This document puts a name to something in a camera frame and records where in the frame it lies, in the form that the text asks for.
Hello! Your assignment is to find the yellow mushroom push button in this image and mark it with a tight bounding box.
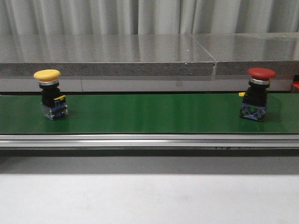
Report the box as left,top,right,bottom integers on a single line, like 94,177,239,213
34,69,68,120

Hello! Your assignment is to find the green conveyor belt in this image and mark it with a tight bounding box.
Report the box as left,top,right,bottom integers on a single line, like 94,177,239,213
0,93,299,134

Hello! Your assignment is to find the grey stone slab left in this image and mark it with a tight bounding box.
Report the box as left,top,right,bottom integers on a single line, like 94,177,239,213
0,35,214,77

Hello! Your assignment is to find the grey stone slab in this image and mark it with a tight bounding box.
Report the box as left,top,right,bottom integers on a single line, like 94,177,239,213
192,33,299,79
0,35,214,77

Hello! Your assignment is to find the grey stone slab right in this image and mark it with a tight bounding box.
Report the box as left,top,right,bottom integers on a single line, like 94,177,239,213
192,33,299,79

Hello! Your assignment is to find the red mushroom push button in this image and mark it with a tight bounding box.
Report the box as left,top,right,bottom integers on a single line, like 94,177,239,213
240,67,276,121

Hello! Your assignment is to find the red object at right edge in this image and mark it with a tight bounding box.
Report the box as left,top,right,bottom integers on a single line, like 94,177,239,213
291,81,299,93

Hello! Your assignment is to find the grey curtain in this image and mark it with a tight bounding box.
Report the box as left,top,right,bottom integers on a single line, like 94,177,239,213
0,0,299,35

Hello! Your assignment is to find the aluminium conveyor side rail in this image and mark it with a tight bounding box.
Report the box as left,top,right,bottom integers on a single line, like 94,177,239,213
0,133,299,149

